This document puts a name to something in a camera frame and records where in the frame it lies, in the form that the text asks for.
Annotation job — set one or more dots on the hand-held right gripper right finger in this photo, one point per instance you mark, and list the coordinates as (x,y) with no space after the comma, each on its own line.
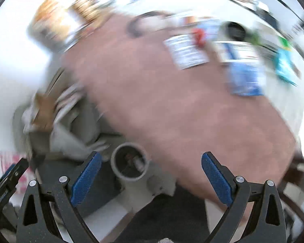
(215,179)

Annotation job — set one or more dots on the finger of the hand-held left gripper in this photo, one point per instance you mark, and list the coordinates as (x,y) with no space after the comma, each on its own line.
(16,170)

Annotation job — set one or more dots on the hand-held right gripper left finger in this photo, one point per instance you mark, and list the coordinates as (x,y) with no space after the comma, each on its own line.
(86,179)

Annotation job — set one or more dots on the grey round waste bin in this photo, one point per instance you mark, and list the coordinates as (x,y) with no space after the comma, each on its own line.
(130,176)

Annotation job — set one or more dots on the green rice bag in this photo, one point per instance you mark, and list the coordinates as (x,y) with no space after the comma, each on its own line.
(283,60)

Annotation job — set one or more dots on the black cup lid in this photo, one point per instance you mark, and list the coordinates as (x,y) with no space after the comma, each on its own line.
(234,29)

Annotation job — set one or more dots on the pink patterned bag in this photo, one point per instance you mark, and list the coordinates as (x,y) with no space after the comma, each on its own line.
(6,158)

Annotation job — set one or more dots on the grey cloth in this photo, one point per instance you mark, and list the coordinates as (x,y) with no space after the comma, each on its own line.
(71,134)

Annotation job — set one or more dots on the dark cloth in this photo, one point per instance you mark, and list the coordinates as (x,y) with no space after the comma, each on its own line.
(164,217)

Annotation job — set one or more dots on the cardboard box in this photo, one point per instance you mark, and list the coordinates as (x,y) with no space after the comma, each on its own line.
(44,108)

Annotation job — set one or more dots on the dark wooden chair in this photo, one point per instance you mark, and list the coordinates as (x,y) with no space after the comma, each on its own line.
(297,179)

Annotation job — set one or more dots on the white blue carton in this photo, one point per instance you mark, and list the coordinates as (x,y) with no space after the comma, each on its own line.
(236,52)

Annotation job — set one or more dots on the white labelled packet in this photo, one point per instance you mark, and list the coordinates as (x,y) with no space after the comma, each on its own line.
(186,52)

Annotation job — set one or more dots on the red wrapper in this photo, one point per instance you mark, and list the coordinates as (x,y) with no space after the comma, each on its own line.
(198,37)

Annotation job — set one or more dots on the dark green wrapper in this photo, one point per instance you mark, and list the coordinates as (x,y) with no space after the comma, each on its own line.
(255,38)

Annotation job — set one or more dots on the pile of snack packages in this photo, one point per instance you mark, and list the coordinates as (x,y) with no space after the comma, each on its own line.
(53,27)

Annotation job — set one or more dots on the pale blue white packet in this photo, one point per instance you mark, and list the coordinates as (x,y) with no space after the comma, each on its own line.
(205,24)

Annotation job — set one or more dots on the white pouch black zipper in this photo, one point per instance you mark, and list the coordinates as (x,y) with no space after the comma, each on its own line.
(133,26)

